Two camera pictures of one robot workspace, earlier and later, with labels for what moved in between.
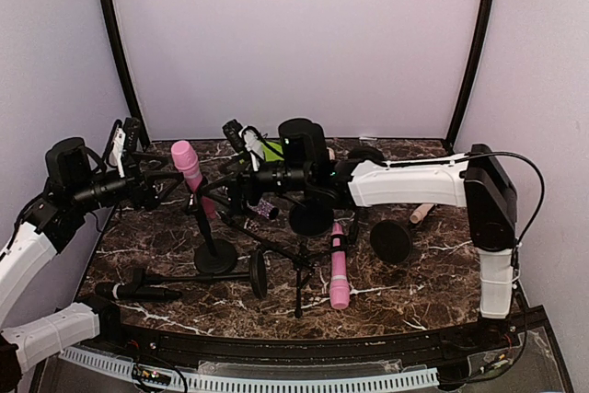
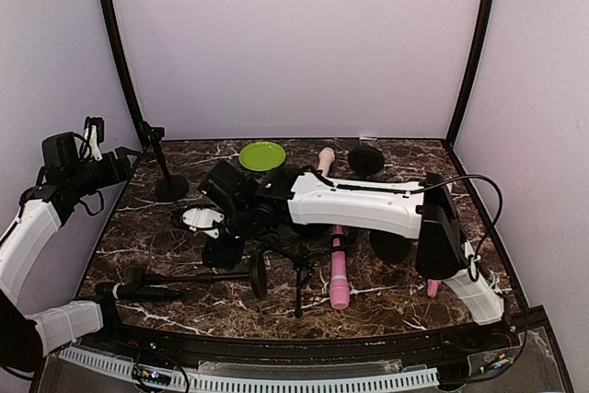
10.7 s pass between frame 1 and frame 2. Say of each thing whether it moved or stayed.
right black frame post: stayed
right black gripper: moved
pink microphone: moved
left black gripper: moved
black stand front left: stayed
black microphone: stayed
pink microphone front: stayed
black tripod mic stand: stayed
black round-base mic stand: moved
